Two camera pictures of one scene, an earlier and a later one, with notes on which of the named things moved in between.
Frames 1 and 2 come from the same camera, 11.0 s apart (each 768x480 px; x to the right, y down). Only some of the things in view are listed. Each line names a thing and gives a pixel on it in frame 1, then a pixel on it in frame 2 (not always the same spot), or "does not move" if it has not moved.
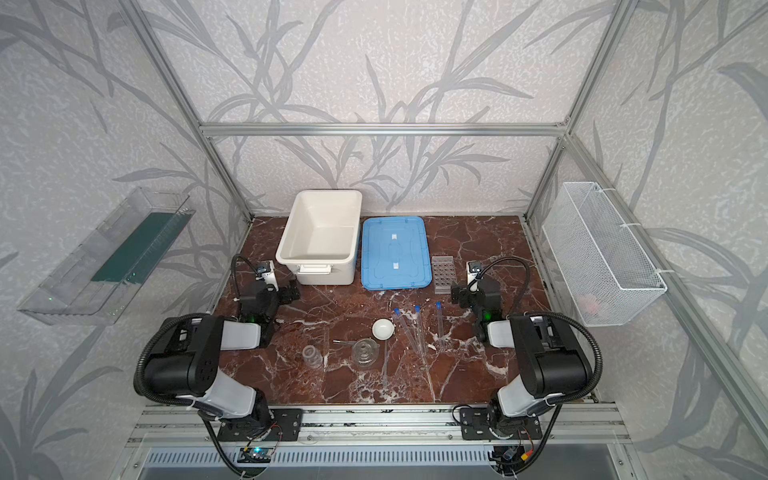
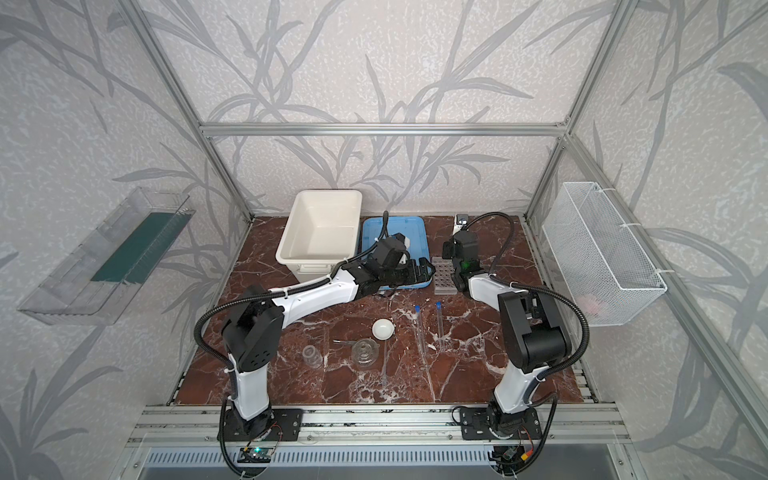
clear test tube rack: [444, 274] does not move
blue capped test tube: [421, 329] does not move
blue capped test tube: [439, 308] does not move
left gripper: [283, 291] → [411, 274]
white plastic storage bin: [319, 233] does not move
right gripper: [463, 294] → [454, 250]
